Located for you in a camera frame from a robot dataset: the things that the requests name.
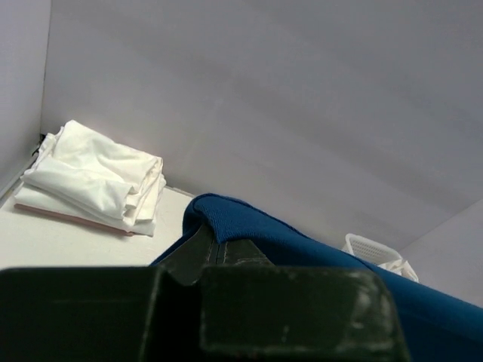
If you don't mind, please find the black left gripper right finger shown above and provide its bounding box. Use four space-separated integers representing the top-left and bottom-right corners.
198 240 411 361

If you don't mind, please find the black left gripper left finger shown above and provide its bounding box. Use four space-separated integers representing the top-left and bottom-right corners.
1 225 217 361

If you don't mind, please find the blue Mickey print t-shirt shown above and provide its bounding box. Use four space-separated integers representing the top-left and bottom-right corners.
154 193 482 361

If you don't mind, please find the white plastic laundry basket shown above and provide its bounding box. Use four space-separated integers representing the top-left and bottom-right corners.
342 234 404 266

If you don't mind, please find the crumpled white t-shirt in basket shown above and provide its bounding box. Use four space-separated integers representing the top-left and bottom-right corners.
379 259 419 283

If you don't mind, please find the folded pink t-shirt bottom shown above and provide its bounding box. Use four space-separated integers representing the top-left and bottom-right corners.
14 204 134 237

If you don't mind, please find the folded white t-shirt lower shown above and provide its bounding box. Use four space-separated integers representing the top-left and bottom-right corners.
14 175 166 237

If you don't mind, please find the folded white t-shirt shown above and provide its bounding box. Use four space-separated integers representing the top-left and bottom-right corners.
14 175 166 237
23 120 163 220

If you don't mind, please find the folded white t-shirt top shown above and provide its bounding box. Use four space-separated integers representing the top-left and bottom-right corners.
23 120 163 220

